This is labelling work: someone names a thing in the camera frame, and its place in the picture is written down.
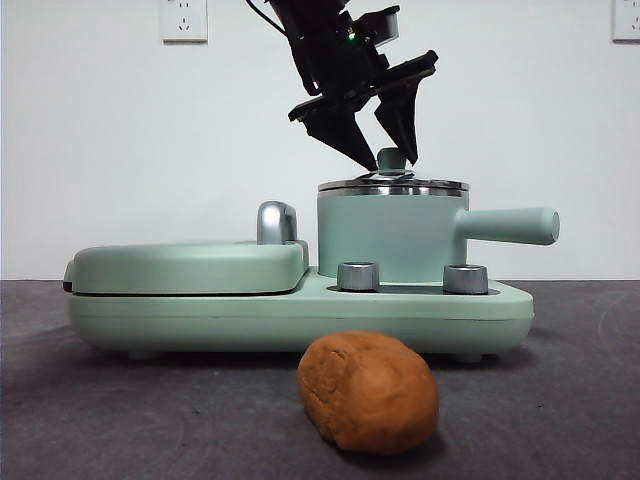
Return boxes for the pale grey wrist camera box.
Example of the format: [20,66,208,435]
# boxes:
[370,6,402,43]

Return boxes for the brown potato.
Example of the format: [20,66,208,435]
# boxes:
[297,329,441,441]

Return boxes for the glass lid with green knob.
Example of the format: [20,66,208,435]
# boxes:
[318,148,471,194]

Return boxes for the chrome grill cover handle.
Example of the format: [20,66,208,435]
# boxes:
[256,200,301,247]

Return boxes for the mint green breakfast machine base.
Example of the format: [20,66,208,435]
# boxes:
[67,264,535,362]

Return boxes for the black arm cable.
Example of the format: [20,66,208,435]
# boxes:
[244,0,291,40]

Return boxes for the white wall socket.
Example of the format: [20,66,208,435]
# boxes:
[612,0,640,44]
[160,0,209,44]

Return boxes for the silver control knob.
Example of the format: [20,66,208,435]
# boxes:
[337,261,382,292]
[442,263,490,295]

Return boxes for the mint green handled pot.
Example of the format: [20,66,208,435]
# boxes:
[317,185,561,282]

